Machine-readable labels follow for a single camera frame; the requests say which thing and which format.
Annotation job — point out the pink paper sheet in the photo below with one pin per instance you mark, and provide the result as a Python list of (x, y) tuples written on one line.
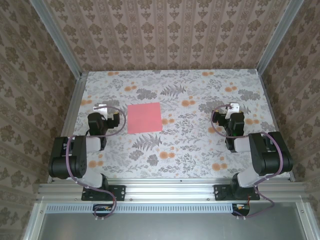
[(144, 118)]

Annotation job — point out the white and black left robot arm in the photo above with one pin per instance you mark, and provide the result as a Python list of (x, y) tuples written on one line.
[(75, 160)]

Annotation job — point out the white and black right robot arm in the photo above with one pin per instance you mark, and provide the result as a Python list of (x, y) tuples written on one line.
[(265, 155)]

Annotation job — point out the floral patterned table cover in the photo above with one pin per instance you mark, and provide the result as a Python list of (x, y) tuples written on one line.
[(175, 160)]

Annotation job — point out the grey metal panel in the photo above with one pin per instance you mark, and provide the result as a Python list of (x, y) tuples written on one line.
[(162, 227)]

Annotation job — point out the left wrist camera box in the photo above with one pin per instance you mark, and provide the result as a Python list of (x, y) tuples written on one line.
[(100, 108)]

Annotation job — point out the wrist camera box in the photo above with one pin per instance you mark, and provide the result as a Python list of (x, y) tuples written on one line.
[(233, 107), (100, 108)]

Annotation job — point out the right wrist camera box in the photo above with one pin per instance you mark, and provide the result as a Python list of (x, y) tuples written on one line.
[(233, 107)]

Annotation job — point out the aluminium frame side rail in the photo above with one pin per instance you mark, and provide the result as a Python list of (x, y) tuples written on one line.
[(268, 101), (72, 110)]

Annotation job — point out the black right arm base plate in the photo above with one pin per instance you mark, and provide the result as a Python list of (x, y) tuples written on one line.
[(221, 192)]

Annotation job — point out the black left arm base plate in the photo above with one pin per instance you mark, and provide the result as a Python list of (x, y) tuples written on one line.
[(120, 192)]

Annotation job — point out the aluminium frame cross rail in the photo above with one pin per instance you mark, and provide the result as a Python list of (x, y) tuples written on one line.
[(170, 191)]

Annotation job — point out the aluminium frame post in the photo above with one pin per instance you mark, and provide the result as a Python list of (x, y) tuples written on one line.
[(280, 37), (57, 40)]

